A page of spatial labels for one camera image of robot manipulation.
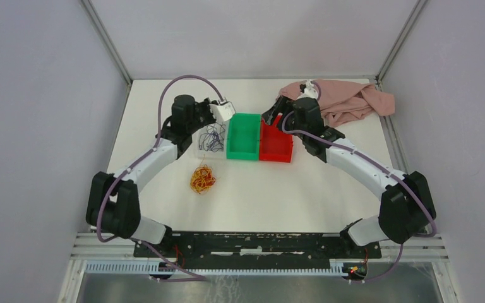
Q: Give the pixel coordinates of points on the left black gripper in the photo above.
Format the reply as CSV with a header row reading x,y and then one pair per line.
x,y
206,106

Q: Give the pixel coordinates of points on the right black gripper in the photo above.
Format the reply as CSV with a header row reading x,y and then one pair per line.
x,y
271,113

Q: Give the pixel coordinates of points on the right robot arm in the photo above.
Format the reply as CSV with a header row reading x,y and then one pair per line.
x,y
406,205

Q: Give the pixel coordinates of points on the clear plastic bin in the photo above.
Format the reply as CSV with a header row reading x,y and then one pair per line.
x,y
211,141

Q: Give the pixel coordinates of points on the red plastic bin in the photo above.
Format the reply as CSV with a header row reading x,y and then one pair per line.
x,y
275,146

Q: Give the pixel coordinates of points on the green plastic bin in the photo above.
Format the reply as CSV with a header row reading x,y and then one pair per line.
x,y
243,137

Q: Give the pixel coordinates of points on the pink cloth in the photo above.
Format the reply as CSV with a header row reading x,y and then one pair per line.
x,y
347,101

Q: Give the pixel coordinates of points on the right controller board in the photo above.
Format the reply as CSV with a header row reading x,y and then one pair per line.
x,y
355,271

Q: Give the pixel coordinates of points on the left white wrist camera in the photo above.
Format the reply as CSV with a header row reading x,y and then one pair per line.
x,y
222,111

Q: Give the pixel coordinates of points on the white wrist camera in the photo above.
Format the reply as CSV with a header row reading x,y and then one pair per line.
x,y
310,89
222,111

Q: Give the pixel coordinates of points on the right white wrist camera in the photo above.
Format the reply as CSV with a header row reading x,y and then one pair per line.
x,y
310,89

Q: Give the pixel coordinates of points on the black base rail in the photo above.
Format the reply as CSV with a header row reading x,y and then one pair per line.
x,y
256,251

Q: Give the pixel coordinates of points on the white slotted cable duct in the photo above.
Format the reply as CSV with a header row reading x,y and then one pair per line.
x,y
161,268

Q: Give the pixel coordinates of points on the aluminium frame rail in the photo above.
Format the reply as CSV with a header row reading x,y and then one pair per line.
x,y
87,246

